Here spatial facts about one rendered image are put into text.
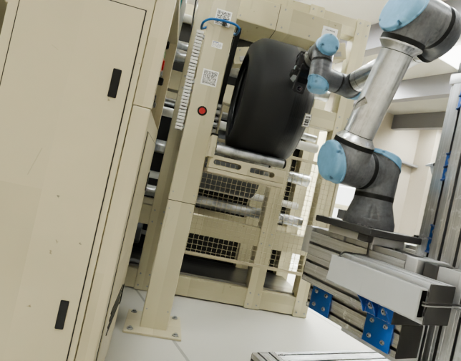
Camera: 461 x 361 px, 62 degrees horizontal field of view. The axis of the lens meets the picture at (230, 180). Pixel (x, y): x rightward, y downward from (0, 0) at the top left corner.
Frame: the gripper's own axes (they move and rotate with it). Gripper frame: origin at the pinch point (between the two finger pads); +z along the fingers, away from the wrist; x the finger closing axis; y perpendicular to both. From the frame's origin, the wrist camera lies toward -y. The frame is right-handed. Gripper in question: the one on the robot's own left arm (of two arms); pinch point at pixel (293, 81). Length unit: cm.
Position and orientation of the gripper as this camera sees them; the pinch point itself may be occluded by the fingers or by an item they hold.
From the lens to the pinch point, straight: 171.8
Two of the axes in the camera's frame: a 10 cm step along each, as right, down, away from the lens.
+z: -1.8, 0.7, 9.8
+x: -9.6, -2.2, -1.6
